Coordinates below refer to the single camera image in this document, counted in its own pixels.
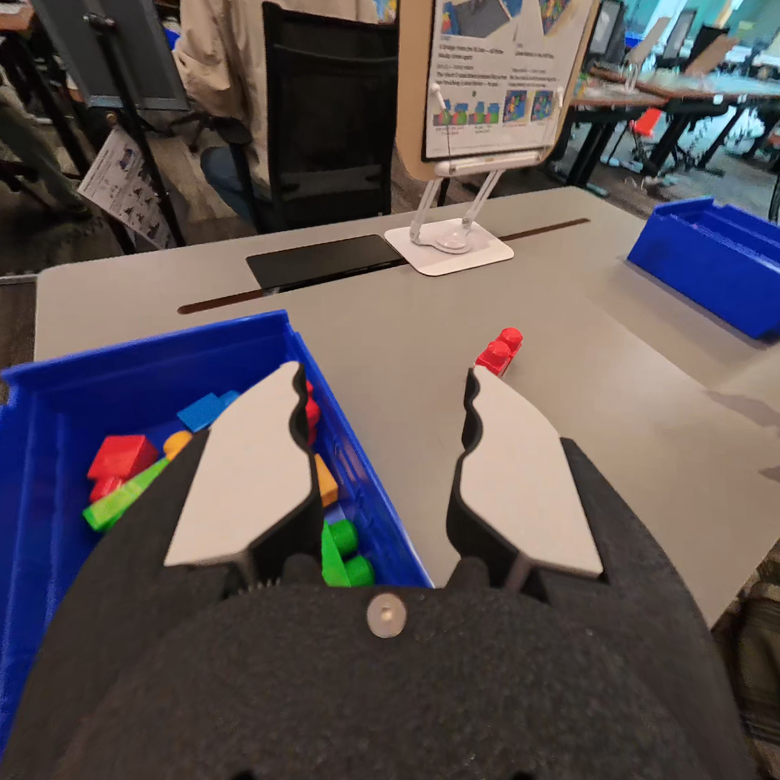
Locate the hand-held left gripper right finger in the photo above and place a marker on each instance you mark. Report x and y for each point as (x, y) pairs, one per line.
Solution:
(524, 487)

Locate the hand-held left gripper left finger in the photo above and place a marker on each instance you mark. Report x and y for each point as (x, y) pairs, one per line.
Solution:
(244, 481)

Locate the pile of colourful toy blocks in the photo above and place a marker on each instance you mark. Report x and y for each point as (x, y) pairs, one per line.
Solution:
(122, 457)

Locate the red toy block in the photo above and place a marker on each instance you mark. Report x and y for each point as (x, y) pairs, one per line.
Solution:
(492, 359)
(513, 341)

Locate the blue plastic bin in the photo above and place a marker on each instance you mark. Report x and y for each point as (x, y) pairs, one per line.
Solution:
(61, 390)
(707, 274)

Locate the black high-back chair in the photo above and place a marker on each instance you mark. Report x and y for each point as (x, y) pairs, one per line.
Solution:
(335, 122)

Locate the orange traffic cone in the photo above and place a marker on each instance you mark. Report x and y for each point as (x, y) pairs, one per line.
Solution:
(646, 122)

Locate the printed instruction sheet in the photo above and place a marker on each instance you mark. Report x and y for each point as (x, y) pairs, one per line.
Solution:
(506, 91)

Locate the instruction board on stand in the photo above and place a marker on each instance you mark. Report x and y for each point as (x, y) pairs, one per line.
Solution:
(409, 91)

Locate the brown background table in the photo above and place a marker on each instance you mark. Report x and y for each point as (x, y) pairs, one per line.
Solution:
(670, 91)

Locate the grey panel on tripod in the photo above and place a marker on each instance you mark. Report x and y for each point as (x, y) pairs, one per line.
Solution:
(116, 55)

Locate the grey metal rail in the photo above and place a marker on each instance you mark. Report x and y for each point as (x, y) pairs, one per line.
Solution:
(15, 279)

